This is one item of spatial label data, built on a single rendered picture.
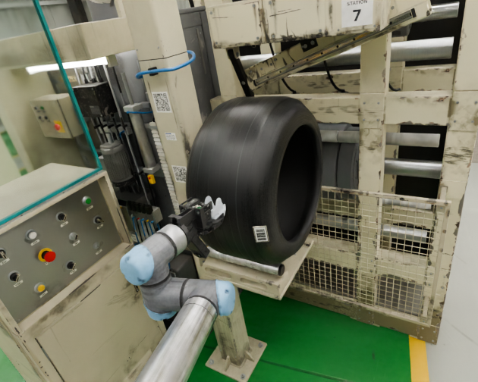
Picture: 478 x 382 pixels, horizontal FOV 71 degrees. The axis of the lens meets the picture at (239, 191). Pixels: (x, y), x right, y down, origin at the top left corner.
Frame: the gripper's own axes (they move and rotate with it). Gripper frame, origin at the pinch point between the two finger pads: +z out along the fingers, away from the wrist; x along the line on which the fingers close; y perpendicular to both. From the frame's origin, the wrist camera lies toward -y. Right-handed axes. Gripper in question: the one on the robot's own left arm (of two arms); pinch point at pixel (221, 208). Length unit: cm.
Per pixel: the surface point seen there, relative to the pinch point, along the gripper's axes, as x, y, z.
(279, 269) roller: -8.7, -32.1, 18.1
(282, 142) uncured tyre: -12.4, 16.0, 17.6
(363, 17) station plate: -28, 48, 43
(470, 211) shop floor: -80, -103, 233
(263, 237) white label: -11.3, -9.4, 3.5
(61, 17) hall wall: 1034, 170, 676
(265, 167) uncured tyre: -11.0, 11.0, 8.3
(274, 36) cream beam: 1, 45, 44
